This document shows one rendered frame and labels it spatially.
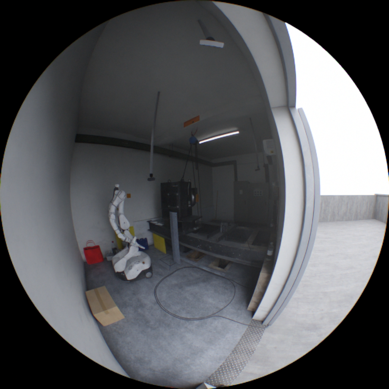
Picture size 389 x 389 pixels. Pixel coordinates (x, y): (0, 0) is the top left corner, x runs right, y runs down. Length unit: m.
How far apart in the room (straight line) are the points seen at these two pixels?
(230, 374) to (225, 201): 5.27
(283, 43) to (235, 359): 2.00
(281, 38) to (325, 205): 6.10
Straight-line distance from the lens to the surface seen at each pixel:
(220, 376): 1.43
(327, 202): 6.36
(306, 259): 0.99
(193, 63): 1.66
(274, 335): 1.63
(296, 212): 0.89
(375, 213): 8.80
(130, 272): 1.98
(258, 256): 1.72
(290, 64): 0.75
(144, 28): 1.53
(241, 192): 4.72
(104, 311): 1.57
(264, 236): 2.43
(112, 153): 2.91
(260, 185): 4.56
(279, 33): 0.66
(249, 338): 1.55
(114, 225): 1.64
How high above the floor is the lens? 1.42
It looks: 2 degrees down
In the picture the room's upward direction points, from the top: 2 degrees counter-clockwise
